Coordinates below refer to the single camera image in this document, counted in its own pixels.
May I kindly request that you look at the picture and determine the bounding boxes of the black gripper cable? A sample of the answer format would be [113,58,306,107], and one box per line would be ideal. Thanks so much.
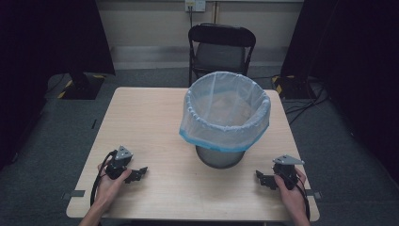
[280,171,312,221]
[89,150,118,208]

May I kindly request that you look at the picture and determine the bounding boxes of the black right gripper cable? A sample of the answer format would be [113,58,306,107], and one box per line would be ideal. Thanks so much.
[280,171,312,221]

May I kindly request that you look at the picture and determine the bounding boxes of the grey trash bin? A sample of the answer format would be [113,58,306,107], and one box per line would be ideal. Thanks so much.
[195,144,247,170]

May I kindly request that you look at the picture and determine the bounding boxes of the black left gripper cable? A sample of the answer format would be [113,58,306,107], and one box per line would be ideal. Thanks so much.
[89,150,118,208]

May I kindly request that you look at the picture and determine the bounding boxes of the black folding chair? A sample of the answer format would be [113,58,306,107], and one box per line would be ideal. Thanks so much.
[187,23,258,88]

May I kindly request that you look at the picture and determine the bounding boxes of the grey tape strip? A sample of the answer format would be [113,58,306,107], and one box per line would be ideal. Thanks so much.
[61,189,87,202]
[305,189,323,201]

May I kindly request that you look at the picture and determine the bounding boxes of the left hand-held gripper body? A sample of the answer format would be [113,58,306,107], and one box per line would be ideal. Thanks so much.
[104,145,135,181]

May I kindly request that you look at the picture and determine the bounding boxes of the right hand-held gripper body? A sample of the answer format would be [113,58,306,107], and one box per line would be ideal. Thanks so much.
[272,153,306,191]

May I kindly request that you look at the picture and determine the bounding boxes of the black floor cables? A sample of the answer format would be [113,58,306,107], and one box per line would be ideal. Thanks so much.
[281,79,331,126]

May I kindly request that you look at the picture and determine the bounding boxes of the black curtain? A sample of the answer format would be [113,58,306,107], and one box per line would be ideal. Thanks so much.
[279,0,399,185]
[0,0,116,172]

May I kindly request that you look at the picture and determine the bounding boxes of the white wall outlet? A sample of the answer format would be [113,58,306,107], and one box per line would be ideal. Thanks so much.
[184,0,207,13]

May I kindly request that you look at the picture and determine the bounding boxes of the black stand base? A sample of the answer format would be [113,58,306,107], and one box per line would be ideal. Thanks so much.
[271,73,312,101]
[56,73,106,101]

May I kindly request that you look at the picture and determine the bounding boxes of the person's left hand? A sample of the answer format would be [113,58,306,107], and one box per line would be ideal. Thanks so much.
[93,164,133,209]

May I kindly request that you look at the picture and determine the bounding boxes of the person's right hand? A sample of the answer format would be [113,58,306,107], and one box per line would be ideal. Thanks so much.
[274,167,311,215]

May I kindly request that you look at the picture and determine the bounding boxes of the translucent blue-edged trash bag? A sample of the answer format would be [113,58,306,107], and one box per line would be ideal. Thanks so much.
[178,71,272,154]

